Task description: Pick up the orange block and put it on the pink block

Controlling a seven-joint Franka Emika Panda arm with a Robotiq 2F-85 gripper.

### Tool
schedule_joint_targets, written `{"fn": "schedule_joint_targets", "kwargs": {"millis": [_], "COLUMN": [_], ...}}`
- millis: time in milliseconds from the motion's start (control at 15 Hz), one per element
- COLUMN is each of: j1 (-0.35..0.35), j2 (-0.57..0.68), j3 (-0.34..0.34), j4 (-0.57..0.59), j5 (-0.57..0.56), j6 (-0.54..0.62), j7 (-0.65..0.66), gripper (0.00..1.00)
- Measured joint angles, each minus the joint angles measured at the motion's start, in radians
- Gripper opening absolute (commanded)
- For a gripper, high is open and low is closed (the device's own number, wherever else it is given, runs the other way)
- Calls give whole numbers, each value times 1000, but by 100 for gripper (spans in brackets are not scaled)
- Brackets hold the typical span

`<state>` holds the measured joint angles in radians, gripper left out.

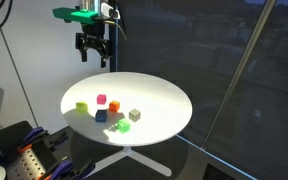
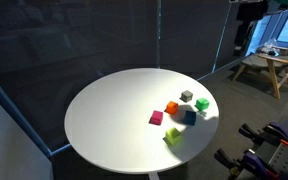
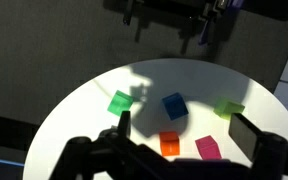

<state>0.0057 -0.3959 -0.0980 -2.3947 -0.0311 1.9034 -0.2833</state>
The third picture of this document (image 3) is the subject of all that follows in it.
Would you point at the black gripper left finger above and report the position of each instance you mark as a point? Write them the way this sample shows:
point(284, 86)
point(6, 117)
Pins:
point(112, 152)

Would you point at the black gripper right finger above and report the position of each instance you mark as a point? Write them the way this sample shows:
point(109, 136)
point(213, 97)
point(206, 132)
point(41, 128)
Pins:
point(267, 151)

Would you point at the orange block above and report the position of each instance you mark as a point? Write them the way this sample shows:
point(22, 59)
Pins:
point(169, 143)

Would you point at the pink block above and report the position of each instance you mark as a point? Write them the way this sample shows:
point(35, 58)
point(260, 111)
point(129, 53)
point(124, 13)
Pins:
point(208, 148)

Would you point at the lime green block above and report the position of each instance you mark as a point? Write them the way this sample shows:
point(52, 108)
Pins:
point(224, 108)

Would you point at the blue block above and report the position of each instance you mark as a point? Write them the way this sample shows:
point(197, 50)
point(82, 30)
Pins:
point(175, 106)

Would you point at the round white table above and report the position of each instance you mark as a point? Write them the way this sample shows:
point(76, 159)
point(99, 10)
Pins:
point(84, 111)

